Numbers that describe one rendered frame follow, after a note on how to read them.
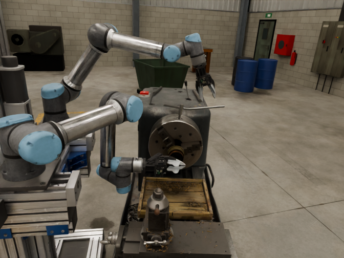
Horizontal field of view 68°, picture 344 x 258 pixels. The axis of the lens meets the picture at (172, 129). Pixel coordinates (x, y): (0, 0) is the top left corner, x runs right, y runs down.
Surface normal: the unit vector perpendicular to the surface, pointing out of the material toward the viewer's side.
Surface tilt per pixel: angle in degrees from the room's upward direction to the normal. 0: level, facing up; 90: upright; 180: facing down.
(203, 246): 0
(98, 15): 90
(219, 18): 90
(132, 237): 0
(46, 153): 91
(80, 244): 0
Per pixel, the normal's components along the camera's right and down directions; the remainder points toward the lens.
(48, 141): 0.70, 0.31
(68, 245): 0.05, -0.93
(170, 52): -0.14, 0.36
